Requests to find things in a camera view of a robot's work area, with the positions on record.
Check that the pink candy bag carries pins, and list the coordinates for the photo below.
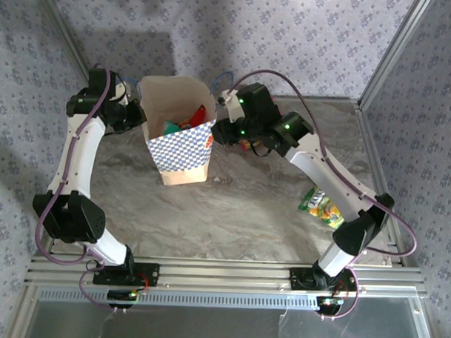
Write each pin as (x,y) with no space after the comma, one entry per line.
(245,145)

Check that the red candy bag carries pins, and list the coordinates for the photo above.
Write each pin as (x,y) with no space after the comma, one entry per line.
(195,118)

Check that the small teal snack pack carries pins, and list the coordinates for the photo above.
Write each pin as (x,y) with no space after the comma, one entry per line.
(170,128)

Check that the blue checkered paper bag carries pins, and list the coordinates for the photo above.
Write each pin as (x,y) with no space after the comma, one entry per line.
(181,156)

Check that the green yellow candy bag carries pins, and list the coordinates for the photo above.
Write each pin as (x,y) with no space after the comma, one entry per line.
(320,205)

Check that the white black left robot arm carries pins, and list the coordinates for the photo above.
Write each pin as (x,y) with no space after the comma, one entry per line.
(85,153)

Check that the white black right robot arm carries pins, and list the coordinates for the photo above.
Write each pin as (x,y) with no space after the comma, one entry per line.
(318,172)

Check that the grey metal sheet panel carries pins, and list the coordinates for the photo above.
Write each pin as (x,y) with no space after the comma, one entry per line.
(223,328)

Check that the aluminium table edge rail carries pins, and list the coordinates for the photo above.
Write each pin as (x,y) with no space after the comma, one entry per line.
(335,99)
(371,144)

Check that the aluminium frame post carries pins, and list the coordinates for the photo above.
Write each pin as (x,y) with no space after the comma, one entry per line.
(392,52)
(73,45)

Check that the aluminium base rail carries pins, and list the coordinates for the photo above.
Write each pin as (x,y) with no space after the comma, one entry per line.
(225,274)

